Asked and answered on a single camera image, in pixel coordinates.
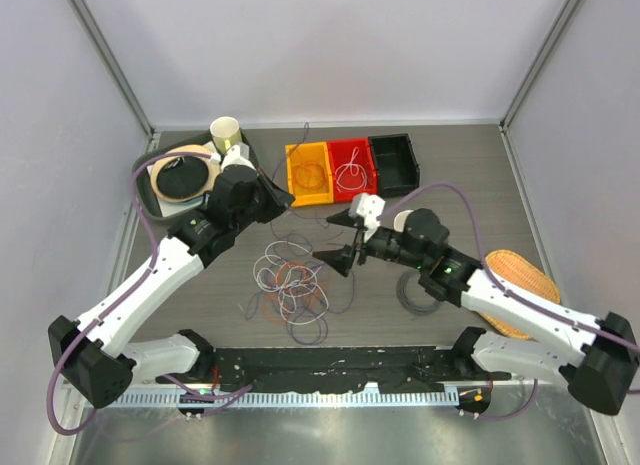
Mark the orange thin cable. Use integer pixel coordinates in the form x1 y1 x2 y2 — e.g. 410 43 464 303
292 159 331 191

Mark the black round disc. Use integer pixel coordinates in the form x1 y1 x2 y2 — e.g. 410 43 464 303
156 157 209 200

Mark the black plastic bin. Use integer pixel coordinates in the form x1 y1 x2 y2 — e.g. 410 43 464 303
368 133 420 198

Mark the pink white mug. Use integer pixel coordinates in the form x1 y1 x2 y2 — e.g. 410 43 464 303
393 209 413 232

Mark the cream yellow cup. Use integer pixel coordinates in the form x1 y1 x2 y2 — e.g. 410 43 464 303
209 116 242 154

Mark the tangled cable pile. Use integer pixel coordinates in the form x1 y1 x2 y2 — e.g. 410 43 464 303
240 232 359 347

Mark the beige wooden plate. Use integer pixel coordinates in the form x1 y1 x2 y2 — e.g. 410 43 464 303
153 145 220 194

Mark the dark green plastic tray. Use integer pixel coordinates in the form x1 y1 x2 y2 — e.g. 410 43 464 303
132 131 212 223

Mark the purple thin cable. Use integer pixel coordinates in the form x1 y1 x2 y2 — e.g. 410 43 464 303
269 122 311 239

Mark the aluminium corner post left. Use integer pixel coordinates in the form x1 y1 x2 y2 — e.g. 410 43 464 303
67 0 155 138

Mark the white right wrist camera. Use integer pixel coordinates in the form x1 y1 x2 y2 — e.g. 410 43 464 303
348 192 386 242

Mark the white thin cable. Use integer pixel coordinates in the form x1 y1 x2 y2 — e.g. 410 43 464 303
333 145 374 194

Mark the yellow plastic bin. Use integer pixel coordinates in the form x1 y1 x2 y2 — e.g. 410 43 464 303
285 142 334 208

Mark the white square board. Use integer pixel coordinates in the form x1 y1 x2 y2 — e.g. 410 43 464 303
148 157 210 217

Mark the aluminium corner post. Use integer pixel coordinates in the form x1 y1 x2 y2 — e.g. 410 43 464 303
67 0 155 138
498 0 596 134

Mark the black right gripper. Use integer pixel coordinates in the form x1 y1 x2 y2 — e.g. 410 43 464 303
314 207 429 277

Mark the aluminium corner post right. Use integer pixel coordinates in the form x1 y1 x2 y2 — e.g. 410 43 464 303
498 0 596 134

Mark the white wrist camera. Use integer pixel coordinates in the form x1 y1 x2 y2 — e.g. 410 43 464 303
348 192 386 242
208 142 255 171

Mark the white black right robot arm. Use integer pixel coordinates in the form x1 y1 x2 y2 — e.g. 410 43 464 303
314 209 639 416

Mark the red plastic bin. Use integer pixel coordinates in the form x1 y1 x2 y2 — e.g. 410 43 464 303
328 137 378 203

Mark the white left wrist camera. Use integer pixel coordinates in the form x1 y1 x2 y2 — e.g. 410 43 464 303
208 142 255 171

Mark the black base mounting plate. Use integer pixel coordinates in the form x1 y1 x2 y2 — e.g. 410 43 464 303
188 346 511 394

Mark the grey coiled cable ring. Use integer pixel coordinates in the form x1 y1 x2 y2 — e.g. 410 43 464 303
396 274 444 316

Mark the orange woven mat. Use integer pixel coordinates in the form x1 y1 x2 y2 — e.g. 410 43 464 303
476 249 561 340

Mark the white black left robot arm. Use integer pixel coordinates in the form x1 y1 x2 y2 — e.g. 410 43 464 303
48 165 294 409

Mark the aluminium rail frame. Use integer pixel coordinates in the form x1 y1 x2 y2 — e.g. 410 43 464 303
62 342 609 409

